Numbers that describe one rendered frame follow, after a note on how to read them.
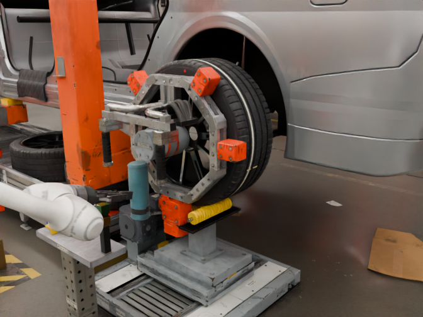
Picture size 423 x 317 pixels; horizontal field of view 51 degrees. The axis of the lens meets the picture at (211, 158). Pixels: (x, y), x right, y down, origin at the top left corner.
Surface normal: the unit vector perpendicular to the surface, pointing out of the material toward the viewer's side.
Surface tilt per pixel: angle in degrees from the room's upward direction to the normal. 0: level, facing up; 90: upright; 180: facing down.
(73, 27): 90
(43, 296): 0
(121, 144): 90
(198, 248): 90
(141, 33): 87
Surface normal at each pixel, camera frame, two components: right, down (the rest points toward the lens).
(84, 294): 0.75, 0.18
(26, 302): 0.00, -0.96
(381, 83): -0.60, 0.23
